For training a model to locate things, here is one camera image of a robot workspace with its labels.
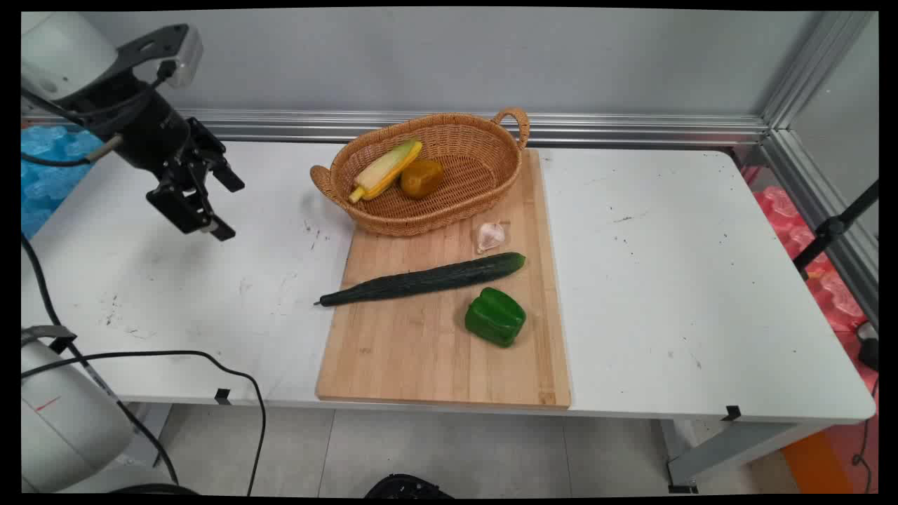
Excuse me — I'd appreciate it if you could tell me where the dark green cucumber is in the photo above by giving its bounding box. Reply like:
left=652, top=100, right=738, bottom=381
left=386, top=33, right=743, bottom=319
left=314, top=252, right=527, bottom=308

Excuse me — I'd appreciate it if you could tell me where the woven wicker basket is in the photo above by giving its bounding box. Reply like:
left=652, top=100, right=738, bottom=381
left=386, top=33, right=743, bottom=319
left=310, top=107, right=531, bottom=237

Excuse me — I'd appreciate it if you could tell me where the grey velcro strap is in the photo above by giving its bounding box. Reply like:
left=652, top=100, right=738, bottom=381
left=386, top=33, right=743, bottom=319
left=21, top=325, right=77, bottom=356

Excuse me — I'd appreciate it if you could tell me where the black camera cable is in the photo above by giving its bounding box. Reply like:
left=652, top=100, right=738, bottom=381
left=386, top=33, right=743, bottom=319
left=21, top=60, right=177, bottom=168

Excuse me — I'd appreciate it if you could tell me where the horizontal aluminium frame rail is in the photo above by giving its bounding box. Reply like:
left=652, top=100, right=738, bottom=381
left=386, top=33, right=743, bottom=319
left=21, top=105, right=770, bottom=149

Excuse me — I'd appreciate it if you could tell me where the blue foam sheet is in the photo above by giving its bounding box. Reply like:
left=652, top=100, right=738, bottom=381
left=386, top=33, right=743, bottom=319
left=21, top=125, right=105, bottom=239

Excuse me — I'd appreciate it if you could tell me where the black power cable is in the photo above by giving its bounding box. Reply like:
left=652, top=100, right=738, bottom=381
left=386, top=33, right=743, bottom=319
left=21, top=235, right=268, bottom=497

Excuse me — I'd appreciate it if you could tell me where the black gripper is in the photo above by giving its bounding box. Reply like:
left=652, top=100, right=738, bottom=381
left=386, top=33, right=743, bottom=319
left=65, top=76, right=246, bottom=242

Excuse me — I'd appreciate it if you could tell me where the yellow bell pepper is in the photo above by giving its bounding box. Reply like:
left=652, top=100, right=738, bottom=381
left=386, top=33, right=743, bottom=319
left=400, top=158, right=445, bottom=200

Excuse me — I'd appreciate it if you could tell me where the pink foam sheet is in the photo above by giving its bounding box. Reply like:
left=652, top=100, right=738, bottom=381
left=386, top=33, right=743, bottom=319
left=752, top=184, right=879, bottom=393

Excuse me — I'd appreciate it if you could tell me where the black small box device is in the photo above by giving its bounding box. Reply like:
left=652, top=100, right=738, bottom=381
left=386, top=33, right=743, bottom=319
left=857, top=321, right=879, bottom=372

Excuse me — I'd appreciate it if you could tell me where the black round floor object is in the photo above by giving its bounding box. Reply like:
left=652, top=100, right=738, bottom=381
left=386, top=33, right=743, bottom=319
left=364, top=473, right=455, bottom=499

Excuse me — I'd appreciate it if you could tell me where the yellow corn cob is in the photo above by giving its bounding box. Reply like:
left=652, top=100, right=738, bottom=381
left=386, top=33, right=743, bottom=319
left=349, top=139, right=424, bottom=205

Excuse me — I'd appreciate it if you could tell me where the slanted aluminium frame post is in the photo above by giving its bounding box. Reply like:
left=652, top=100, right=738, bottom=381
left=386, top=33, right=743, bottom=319
left=760, top=11, right=879, bottom=330

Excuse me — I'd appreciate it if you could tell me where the black tripod stand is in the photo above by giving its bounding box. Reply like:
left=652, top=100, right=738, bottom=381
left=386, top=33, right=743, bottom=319
left=793, top=181, right=879, bottom=281

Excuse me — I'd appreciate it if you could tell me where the white garlic bulb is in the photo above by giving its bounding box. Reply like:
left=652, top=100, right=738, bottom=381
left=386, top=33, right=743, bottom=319
left=476, top=222, right=507, bottom=255

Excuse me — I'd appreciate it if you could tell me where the green bell pepper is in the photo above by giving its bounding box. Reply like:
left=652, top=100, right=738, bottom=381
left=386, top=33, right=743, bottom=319
left=464, top=287, right=527, bottom=349

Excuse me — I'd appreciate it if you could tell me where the bamboo cutting board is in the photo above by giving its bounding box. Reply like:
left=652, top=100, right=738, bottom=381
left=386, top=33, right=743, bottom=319
left=315, top=148, right=572, bottom=410

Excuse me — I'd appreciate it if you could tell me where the grey table leg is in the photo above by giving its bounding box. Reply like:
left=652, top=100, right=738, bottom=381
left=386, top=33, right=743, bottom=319
left=661, top=419, right=837, bottom=494

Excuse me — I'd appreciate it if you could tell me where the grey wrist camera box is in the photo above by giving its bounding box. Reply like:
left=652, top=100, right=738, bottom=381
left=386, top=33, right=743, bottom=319
left=116, top=24, right=205, bottom=90

